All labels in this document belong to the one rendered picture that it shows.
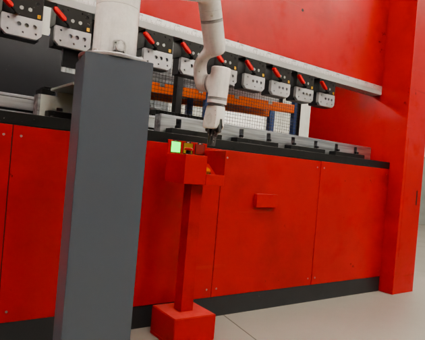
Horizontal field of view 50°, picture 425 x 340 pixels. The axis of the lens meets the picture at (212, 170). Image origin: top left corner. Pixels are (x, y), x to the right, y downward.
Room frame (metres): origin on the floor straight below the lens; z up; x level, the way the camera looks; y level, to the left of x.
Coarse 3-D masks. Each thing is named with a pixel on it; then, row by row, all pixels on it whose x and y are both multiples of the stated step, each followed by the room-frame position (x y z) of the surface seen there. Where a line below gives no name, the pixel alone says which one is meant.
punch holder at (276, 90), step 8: (272, 72) 2.54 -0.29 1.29; (280, 72) 2.58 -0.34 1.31; (288, 72) 2.62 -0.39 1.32; (272, 80) 2.54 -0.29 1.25; (264, 88) 2.58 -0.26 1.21; (272, 88) 2.54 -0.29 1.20; (280, 88) 2.58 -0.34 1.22; (288, 88) 2.62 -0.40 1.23; (272, 96) 2.63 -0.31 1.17; (280, 96) 2.61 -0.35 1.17
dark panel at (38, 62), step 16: (0, 48) 2.21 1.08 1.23; (16, 48) 2.25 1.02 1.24; (32, 48) 2.29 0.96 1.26; (48, 48) 2.34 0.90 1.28; (0, 64) 2.21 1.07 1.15; (16, 64) 2.25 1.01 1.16; (32, 64) 2.30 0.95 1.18; (48, 64) 2.34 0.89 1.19; (0, 80) 2.21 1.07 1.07; (16, 80) 2.26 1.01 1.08; (32, 80) 2.30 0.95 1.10; (48, 80) 2.35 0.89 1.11; (64, 80) 2.40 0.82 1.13
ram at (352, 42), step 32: (64, 0) 1.84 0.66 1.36; (160, 0) 2.10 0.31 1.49; (224, 0) 2.32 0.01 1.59; (256, 0) 2.45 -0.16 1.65; (288, 0) 2.59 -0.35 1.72; (320, 0) 2.75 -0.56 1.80; (352, 0) 2.92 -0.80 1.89; (384, 0) 3.13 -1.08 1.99; (224, 32) 2.33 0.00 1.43; (256, 32) 2.46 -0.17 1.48; (288, 32) 2.60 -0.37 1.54; (320, 32) 2.76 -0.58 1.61; (352, 32) 2.94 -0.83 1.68; (384, 32) 3.14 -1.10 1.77; (288, 64) 2.61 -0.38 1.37; (320, 64) 2.78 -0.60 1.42; (352, 64) 2.96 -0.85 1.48
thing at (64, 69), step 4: (64, 52) 1.88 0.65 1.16; (68, 52) 1.89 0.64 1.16; (72, 52) 1.90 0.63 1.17; (76, 52) 1.91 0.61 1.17; (64, 56) 1.89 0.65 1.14; (68, 56) 1.90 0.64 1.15; (72, 56) 1.91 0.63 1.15; (76, 56) 1.92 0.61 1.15; (64, 60) 1.89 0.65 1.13; (68, 60) 1.90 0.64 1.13; (72, 60) 1.91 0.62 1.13; (76, 60) 1.92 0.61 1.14; (64, 64) 1.89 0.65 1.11; (68, 64) 1.90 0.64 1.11; (72, 64) 1.91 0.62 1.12; (64, 68) 1.90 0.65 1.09; (68, 68) 1.91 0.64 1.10; (72, 68) 1.91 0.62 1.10; (68, 72) 1.91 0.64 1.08; (72, 72) 1.92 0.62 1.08
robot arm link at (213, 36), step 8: (208, 24) 1.78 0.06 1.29; (216, 24) 1.78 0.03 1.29; (208, 32) 1.79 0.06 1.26; (216, 32) 1.79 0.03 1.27; (208, 40) 1.81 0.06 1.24; (216, 40) 1.81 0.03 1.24; (224, 40) 1.83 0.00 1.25; (208, 48) 1.83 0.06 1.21; (216, 48) 1.82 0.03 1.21; (224, 48) 1.84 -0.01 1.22; (200, 56) 1.87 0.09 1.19; (208, 56) 1.85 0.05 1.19; (216, 56) 1.86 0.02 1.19; (200, 64) 1.90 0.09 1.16; (200, 72) 1.93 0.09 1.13; (200, 80) 1.93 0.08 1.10; (200, 88) 1.95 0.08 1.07
